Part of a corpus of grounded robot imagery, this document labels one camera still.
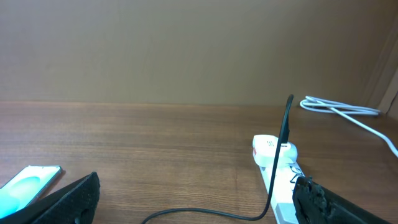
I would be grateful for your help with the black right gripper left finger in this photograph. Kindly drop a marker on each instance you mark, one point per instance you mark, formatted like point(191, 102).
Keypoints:
point(75, 203)

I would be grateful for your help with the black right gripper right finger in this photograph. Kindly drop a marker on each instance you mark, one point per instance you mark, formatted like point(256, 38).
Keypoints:
point(315, 204)

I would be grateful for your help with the smartphone with cyan screen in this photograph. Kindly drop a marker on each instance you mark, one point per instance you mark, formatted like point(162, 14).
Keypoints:
point(26, 187)

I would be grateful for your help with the white charger adapter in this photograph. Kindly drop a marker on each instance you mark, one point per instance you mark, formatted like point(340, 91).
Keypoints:
point(264, 150)

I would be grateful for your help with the white power strip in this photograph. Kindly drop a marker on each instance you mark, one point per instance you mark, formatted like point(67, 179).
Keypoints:
point(282, 195)

